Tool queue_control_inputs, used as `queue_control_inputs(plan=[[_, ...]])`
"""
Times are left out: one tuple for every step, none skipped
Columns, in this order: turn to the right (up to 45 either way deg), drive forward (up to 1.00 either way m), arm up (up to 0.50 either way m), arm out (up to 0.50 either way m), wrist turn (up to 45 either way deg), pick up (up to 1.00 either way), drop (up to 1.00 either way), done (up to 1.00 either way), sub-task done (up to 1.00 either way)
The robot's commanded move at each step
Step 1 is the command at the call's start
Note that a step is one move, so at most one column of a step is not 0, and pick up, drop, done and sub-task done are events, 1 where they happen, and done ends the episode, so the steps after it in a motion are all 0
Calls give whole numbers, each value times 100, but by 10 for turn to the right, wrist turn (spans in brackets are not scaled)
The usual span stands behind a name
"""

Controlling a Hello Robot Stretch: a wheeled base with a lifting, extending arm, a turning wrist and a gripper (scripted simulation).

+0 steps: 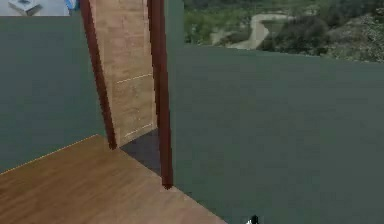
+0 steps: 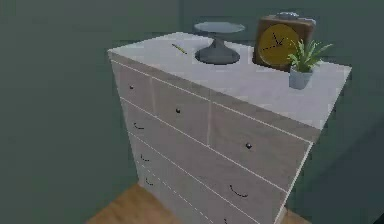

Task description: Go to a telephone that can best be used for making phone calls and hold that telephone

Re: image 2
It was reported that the white chest of drawers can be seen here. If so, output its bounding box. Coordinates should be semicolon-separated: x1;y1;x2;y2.
107;31;353;224

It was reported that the yellow pencil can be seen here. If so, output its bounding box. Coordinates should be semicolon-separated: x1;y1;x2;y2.
171;42;188;55

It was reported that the brown clock with yellow face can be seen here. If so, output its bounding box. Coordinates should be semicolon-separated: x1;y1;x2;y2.
252;11;317;73

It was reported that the green plant in grey pot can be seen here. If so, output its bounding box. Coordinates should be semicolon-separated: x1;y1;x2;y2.
286;39;334;91

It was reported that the grey pedestal stand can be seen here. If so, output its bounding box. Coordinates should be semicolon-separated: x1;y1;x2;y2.
193;21;246;66

